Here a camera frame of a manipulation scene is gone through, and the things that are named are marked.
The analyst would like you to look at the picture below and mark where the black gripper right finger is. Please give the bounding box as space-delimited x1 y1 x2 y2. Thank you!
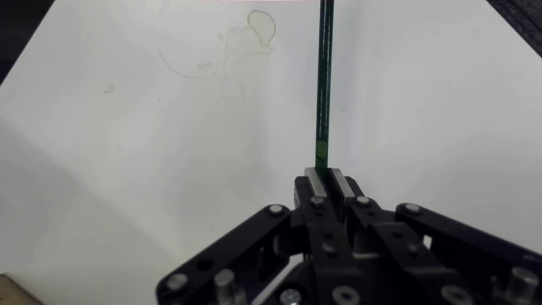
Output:
330 166 542 305

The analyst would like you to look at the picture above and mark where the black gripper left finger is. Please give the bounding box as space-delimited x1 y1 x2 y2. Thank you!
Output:
154 166 362 305

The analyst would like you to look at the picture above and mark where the dark green pencil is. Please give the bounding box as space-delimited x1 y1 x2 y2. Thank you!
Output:
313 0 337 174

